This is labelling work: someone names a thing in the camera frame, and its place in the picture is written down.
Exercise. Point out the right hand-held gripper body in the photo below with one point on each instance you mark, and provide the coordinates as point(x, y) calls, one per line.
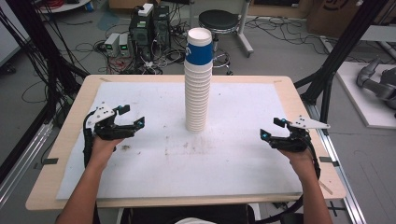
point(292, 143)

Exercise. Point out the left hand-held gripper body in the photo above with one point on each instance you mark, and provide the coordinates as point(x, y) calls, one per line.
point(104, 129)

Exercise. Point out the stack of white paper cups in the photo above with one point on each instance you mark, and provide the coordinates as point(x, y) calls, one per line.
point(196, 99)

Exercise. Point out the person's right hand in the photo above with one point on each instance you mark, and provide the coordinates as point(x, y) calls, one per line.
point(300, 161)

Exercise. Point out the person's left hand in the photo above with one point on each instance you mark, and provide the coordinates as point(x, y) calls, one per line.
point(101, 151)

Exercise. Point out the black tape piece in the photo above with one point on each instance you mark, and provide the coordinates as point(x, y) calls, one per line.
point(49, 161)
point(328, 160)

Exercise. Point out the white foam mat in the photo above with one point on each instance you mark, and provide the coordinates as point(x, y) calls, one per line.
point(174, 168)

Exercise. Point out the grey bench power supply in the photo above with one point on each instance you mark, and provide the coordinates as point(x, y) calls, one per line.
point(111, 43)
point(124, 45)

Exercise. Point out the black computer tower green label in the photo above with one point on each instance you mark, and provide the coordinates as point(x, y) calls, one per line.
point(141, 37)

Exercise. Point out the wooden table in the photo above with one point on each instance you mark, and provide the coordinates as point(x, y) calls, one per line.
point(56, 186)

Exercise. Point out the white platform board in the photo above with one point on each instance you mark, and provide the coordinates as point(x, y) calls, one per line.
point(361, 105)

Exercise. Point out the white metal stand leg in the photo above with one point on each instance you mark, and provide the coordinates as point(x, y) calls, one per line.
point(244, 31)

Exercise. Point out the small white box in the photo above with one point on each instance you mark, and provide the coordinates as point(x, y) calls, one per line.
point(145, 10)

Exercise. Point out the person's dark clothing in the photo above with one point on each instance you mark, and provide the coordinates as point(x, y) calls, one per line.
point(186, 213)

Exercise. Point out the brown cardboard box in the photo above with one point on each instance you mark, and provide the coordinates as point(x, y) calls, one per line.
point(336, 17)

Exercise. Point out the round white table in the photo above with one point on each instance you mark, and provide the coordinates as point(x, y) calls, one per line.
point(65, 4)

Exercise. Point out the black round stool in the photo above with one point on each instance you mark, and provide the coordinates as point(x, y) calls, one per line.
point(218, 19)

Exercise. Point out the aluminium rail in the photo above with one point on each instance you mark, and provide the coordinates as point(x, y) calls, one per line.
point(21, 161)
point(345, 183)

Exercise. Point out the black slanted frame post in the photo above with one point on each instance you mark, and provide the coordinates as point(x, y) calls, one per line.
point(339, 53)

